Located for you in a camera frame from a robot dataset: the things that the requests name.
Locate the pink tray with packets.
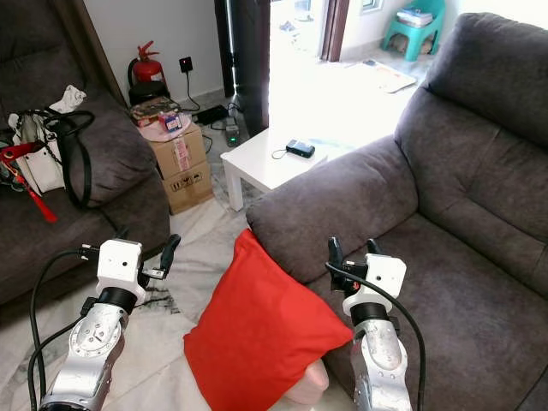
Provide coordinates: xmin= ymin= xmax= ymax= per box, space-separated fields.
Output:
xmin=130 ymin=96 xmax=194 ymax=140

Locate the brown door frame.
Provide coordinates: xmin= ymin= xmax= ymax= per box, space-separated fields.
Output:
xmin=319 ymin=0 xmax=351 ymax=63

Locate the white crumpled cloth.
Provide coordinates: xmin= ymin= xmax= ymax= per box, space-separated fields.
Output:
xmin=49 ymin=85 xmax=87 ymax=114

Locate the brown cardboard box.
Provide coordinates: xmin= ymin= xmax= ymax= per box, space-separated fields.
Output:
xmin=147 ymin=122 xmax=208 ymax=179
xmin=161 ymin=164 xmax=216 ymax=215

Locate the red square pillow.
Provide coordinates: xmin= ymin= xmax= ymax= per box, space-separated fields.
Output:
xmin=184 ymin=228 xmax=354 ymax=411

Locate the red lanyard strap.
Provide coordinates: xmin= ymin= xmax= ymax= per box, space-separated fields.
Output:
xmin=0 ymin=141 xmax=59 ymax=223

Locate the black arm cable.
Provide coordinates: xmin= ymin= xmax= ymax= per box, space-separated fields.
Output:
xmin=325 ymin=261 xmax=428 ymax=411
xmin=27 ymin=245 xmax=101 ymax=411

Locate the black power adapter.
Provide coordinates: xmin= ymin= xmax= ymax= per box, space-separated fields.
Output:
xmin=194 ymin=104 xmax=229 ymax=126

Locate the dark grey fabric sofa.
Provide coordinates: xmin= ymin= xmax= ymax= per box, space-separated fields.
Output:
xmin=0 ymin=0 xmax=170 ymax=303
xmin=246 ymin=12 xmax=548 ymax=411

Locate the teal plastic stool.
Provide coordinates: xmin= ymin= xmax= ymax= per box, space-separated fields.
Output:
xmin=381 ymin=0 xmax=447 ymax=62

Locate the dark door leaf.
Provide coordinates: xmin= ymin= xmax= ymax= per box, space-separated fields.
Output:
xmin=214 ymin=0 xmax=272 ymax=135

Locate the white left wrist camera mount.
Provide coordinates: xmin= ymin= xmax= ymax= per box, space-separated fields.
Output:
xmin=96 ymin=239 xmax=146 ymax=294

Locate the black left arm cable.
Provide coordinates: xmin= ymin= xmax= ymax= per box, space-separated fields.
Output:
xmin=27 ymin=245 xmax=101 ymax=411

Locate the white handbag with black strap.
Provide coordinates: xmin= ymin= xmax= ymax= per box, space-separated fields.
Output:
xmin=9 ymin=108 xmax=95 ymax=211

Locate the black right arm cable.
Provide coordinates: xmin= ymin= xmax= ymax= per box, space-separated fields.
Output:
xmin=325 ymin=261 xmax=428 ymax=411

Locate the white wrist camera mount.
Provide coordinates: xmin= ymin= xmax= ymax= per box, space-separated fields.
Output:
xmin=96 ymin=239 xmax=146 ymax=294
xmin=342 ymin=253 xmax=408 ymax=319

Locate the pink cat face pillow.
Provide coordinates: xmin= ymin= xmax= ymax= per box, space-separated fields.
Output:
xmin=281 ymin=360 xmax=331 ymax=406

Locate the stack of papers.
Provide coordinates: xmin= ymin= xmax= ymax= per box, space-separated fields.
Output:
xmin=396 ymin=8 xmax=436 ymax=28

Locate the white floor mat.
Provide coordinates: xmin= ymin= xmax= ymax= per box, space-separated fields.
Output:
xmin=342 ymin=58 xmax=419 ymax=94

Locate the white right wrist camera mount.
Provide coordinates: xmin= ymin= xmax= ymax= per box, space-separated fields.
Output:
xmin=342 ymin=253 xmax=408 ymax=319

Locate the grey charger with green light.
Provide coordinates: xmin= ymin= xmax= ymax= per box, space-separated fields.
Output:
xmin=223 ymin=116 xmax=243 ymax=147

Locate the red fire extinguisher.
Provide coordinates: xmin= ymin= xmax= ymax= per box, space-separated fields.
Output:
xmin=127 ymin=40 xmax=170 ymax=105

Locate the small black device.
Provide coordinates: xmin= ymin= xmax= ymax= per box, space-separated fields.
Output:
xmin=286 ymin=140 xmax=316 ymax=159

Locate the white low side table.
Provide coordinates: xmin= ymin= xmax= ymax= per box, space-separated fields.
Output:
xmin=221 ymin=127 xmax=335 ymax=212

